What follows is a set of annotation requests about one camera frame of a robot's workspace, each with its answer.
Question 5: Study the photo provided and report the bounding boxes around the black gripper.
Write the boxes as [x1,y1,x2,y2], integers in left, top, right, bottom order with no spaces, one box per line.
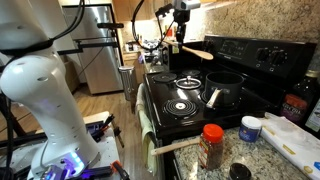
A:
[172,8,192,46]

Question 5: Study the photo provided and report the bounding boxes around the wooden spoon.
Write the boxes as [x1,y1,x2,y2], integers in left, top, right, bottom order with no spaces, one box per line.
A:
[162,39,215,61]

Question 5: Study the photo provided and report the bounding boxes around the glass pot lid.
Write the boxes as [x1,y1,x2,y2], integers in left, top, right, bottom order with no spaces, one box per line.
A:
[174,75,203,91]

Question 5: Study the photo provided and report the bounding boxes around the robot base table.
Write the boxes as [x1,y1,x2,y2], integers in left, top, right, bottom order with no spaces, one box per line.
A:
[0,111,121,180]

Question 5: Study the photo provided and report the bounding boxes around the black electric stove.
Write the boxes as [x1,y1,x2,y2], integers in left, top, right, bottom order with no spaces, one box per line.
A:
[142,34,318,180]

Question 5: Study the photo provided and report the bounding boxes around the spice jar red lid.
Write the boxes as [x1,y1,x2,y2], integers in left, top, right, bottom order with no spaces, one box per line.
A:
[198,123,225,171]

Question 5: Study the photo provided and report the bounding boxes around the black appliance yellow sticker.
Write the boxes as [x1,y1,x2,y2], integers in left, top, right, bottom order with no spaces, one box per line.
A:
[161,41,204,71]

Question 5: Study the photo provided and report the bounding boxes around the wooden base cabinet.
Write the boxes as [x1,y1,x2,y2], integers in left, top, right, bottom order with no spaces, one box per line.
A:
[121,51,146,85]

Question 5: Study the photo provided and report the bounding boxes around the dark grey saucepan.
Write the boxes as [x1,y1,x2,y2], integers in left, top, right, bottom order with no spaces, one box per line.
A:
[203,71,246,110]

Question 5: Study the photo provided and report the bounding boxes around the grey trash can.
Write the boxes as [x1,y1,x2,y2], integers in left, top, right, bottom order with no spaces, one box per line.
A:
[118,65,138,102]

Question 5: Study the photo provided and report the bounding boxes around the stainless steel refrigerator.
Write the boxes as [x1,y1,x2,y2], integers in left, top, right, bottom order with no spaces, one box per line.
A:
[61,4,125,96]

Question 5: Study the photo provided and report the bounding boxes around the cream kitchen towel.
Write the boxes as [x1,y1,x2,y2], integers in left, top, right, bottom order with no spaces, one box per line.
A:
[134,82,159,176]

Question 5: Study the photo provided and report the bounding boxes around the wooden spatula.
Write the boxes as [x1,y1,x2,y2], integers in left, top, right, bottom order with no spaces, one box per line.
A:
[150,136,202,157]

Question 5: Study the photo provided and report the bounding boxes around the white jar blue label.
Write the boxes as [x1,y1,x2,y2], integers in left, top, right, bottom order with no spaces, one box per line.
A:
[238,115,263,144]

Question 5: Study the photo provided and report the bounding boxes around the black clamp tool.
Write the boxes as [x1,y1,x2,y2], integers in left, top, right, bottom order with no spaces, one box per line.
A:
[89,113,116,142]

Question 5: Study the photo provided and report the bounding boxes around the dark bottle red label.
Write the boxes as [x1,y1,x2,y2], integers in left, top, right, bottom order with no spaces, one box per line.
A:
[279,79,310,126]

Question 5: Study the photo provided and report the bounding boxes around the black lidded jar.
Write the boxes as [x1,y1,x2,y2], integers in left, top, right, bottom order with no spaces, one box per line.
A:
[228,162,253,180]

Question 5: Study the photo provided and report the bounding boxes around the dark bottle white label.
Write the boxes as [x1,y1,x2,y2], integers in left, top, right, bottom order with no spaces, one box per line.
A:
[295,69,320,138]

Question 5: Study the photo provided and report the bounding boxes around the wooden kitchen wall cabinets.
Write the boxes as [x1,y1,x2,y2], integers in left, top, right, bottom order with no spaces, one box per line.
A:
[111,0,168,23]

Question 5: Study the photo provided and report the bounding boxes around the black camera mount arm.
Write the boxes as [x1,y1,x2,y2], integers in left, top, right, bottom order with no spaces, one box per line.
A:
[54,35,120,56]

